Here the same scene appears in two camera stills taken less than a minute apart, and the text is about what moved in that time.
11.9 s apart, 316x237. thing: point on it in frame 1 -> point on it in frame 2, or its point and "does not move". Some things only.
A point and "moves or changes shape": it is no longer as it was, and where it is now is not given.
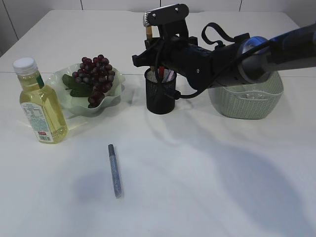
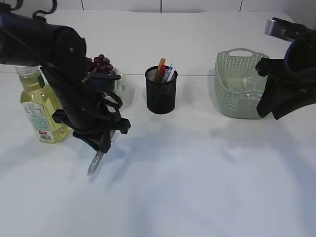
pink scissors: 170,77 does not move
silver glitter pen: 114,172 -> 98,156
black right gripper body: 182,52 -> 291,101
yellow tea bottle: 42,104 does not move
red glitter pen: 161,73 does not move
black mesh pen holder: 160,96 does not move
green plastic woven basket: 249,100 does not move
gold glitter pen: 149,34 moves or changes shape
